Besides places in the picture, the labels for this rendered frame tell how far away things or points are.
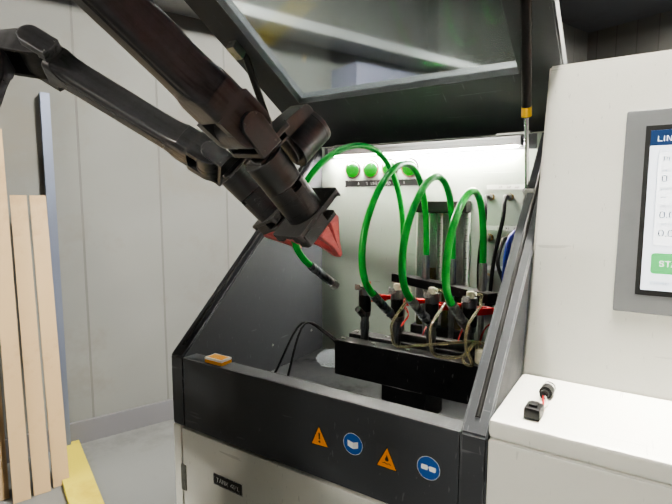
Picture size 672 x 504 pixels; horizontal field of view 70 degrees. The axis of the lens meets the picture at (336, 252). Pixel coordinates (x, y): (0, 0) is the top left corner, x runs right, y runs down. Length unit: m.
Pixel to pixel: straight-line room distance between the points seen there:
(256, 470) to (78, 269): 1.97
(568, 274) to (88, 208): 2.38
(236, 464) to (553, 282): 0.72
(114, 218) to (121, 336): 0.65
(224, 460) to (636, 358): 0.80
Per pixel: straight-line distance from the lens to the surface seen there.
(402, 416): 0.81
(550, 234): 0.96
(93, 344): 2.92
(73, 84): 1.06
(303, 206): 0.68
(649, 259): 0.94
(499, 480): 0.79
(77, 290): 2.84
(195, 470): 1.20
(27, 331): 2.58
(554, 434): 0.75
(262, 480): 1.06
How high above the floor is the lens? 1.29
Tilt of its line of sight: 6 degrees down
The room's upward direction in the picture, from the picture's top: straight up
